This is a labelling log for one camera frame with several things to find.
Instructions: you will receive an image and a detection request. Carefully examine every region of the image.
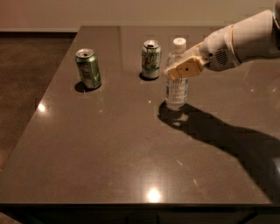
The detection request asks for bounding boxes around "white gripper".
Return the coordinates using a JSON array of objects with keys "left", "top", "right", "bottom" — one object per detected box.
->
[{"left": 164, "top": 25, "right": 241, "bottom": 80}]

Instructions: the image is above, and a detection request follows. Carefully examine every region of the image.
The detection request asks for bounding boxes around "clear blue-label plastic bottle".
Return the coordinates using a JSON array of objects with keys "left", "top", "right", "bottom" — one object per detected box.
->
[{"left": 165, "top": 38, "right": 188, "bottom": 110}]

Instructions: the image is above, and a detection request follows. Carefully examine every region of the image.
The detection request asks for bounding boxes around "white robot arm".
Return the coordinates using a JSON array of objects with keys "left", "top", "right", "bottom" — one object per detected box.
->
[{"left": 164, "top": 0, "right": 280, "bottom": 80}]

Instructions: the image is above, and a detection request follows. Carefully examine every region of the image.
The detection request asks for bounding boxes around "white green 7up can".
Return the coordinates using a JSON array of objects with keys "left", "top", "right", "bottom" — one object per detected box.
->
[{"left": 142, "top": 39, "right": 161, "bottom": 80}]

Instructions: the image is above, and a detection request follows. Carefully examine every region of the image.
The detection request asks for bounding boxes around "green soda can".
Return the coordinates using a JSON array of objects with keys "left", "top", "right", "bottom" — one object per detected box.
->
[{"left": 75, "top": 48, "right": 102, "bottom": 89}]

